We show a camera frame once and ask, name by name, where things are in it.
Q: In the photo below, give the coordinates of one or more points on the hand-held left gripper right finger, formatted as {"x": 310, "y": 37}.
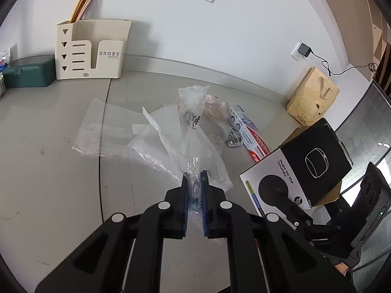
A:
{"x": 204, "y": 210}

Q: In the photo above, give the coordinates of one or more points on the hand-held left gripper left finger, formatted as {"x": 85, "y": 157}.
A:
{"x": 184, "y": 207}

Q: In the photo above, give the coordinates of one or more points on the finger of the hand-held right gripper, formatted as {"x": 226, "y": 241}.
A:
{"x": 291, "y": 213}

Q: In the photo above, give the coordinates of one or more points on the black and white speaker box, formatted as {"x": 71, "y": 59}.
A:
{"x": 317, "y": 146}

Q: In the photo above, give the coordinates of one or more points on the printed clear plastic bag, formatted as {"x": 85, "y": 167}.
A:
{"x": 189, "y": 110}

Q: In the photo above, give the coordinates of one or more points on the plain clear plastic bag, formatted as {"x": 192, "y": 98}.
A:
{"x": 97, "y": 128}

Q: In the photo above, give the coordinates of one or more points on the white plastic bag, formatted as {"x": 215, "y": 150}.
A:
{"x": 165, "y": 134}

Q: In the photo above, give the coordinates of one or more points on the silver blister pack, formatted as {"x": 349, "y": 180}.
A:
{"x": 234, "y": 138}

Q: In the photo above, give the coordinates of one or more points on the red white toothpaste box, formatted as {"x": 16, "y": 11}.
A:
{"x": 256, "y": 140}

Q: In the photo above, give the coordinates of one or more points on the yellow paper bag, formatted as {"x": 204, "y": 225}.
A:
{"x": 308, "y": 97}

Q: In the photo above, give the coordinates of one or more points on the wooden shelf unit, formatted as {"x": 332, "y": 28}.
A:
{"x": 380, "y": 42}

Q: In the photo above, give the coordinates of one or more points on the beige desk organizer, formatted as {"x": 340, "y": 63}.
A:
{"x": 107, "y": 67}

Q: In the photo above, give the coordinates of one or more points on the black charger adapter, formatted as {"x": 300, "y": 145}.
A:
{"x": 304, "y": 50}

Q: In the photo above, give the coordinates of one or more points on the green storage box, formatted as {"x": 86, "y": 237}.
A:
{"x": 29, "y": 73}

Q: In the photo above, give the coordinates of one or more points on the wooden chopsticks bundle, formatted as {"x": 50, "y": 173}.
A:
{"x": 82, "y": 6}

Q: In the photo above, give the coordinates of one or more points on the blue white packet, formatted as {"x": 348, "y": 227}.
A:
{"x": 4, "y": 62}

